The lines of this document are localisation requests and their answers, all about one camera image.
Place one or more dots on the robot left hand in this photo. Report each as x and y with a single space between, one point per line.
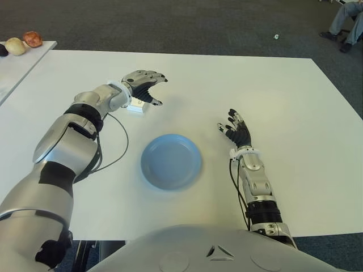
139 78

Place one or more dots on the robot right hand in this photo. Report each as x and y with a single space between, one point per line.
241 136

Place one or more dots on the white charger block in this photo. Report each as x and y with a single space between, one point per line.
137 109

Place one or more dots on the robot right arm silver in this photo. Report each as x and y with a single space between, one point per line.
256 181

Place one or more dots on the robot left arm silver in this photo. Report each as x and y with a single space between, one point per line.
68 147

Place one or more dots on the blue plastic plate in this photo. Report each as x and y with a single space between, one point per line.
171 163

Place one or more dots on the brown bread roll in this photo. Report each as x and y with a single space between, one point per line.
32 39

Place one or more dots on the grey robot torso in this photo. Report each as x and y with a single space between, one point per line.
198 249

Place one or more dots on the white side table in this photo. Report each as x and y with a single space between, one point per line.
17 68

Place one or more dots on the beige bread roll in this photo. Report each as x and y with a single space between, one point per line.
15 46

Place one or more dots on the dark purple round item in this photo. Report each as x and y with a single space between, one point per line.
3 51

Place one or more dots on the seated person in jeans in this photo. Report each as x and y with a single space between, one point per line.
341 18

